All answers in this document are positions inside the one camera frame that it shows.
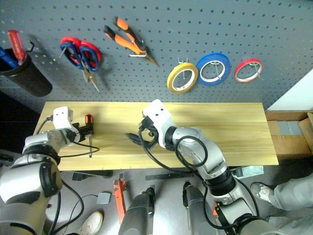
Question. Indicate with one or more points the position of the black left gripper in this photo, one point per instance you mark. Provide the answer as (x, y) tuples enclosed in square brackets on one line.
[(79, 132)]

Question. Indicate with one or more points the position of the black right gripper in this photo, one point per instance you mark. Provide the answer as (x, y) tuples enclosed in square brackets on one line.
[(148, 125)]

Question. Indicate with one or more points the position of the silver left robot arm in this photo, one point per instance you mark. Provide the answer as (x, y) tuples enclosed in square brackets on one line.
[(36, 140)]

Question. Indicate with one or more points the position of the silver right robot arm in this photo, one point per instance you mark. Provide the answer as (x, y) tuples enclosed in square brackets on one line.
[(212, 149)]

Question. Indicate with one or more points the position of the black cup holder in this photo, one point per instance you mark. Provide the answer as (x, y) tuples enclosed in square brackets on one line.
[(29, 78)]

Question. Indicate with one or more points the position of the grey pegboard panel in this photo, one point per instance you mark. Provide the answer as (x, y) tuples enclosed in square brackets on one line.
[(220, 29)]

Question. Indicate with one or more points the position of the black table foot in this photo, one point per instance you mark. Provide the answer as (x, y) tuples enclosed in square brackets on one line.
[(93, 175)]

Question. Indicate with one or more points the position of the orange bar clamp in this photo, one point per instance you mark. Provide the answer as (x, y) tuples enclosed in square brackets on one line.
[(119, 195)]

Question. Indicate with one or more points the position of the grey foot pedal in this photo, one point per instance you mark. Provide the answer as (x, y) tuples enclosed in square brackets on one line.
[(104, 197)]

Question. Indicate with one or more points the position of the yellow tape roll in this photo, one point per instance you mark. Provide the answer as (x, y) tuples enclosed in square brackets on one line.
[(170, 78)]

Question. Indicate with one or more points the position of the dark rounded robot leg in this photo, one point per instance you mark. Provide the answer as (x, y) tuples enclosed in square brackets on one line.
[(195, 208), (137, 213)]

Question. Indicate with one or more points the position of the metal pegboard hook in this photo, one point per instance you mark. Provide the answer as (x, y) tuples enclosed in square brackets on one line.
[(62, 52), (257, 69), (183, 64), (137, 55), (217, 69)]

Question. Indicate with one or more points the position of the white shoe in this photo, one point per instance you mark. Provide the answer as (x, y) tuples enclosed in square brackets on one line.
[(91, 224)]

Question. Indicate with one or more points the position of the orange black long-nose pliers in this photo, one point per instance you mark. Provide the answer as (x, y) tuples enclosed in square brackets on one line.
[(122, 40)]

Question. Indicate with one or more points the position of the black pegboard hook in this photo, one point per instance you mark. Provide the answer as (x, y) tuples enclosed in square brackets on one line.
[(31, 46)]

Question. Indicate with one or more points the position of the blue tape roll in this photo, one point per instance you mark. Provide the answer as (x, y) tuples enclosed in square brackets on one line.
[(215, 55)]

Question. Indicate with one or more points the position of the pale green plastic packet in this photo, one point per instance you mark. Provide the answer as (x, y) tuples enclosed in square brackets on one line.
[(252, 170)]

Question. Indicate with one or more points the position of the grey sneaker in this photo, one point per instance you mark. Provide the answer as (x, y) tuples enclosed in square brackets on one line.
[(261, 192)]

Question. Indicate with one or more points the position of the red tape roll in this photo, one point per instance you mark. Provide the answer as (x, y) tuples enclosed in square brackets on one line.
[(247, 61)]

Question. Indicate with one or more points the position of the brown cardboard box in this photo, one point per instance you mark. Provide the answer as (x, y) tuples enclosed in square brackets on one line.
[(288, 144)]

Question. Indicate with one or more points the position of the grey trouser leg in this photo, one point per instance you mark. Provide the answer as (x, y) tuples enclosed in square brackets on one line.
[(293, 195)]

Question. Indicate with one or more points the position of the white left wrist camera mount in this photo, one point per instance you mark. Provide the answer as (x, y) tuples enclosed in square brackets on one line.
[(62, 117)]

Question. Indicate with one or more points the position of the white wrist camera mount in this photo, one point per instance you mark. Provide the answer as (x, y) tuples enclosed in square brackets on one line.
[(159, 115), (62, 117)]

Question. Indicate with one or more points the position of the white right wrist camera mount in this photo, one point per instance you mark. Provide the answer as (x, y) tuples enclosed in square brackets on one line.
[(159, 115)]

